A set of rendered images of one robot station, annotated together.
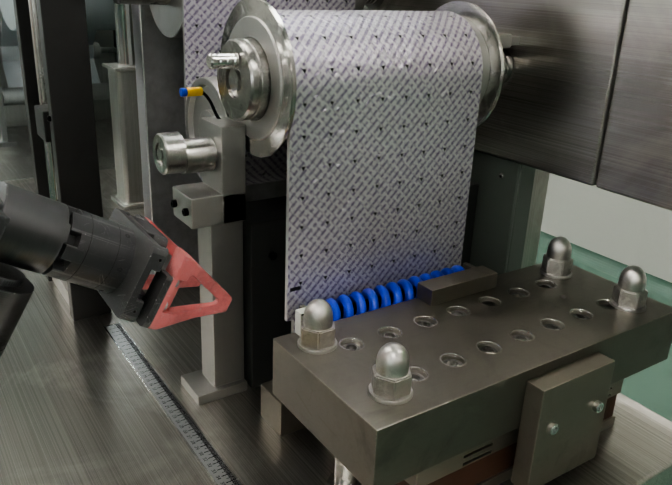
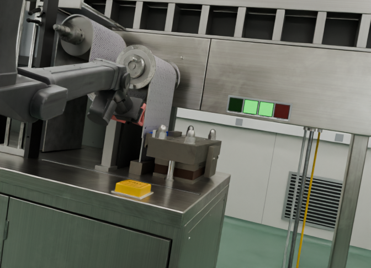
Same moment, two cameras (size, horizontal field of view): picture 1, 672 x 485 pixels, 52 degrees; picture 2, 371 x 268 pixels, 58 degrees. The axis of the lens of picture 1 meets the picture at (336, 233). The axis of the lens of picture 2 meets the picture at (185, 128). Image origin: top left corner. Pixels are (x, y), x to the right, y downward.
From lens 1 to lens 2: 0.76 m
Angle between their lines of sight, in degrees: 41
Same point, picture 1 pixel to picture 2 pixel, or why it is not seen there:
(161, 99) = not seen: hidden behind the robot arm
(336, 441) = (179, 157)
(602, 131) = (201, 95)
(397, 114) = (164, 83)
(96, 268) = (128, 103)
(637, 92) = (211, 85)
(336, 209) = (153, 106)
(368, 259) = (155, 124)
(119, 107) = not seen: outside the picture
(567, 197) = not seen: hidden behind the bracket
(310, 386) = (167, 145)
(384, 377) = (191, 137)
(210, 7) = (97, 47)
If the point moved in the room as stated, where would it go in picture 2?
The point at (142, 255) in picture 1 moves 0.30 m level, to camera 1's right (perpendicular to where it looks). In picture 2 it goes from (137, 101) to (213, 114)
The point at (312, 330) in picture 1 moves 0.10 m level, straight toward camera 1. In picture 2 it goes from (163, 132) to (182, 137)
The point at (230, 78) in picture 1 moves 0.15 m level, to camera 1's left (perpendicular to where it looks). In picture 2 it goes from (130, 65) to (86, 54)
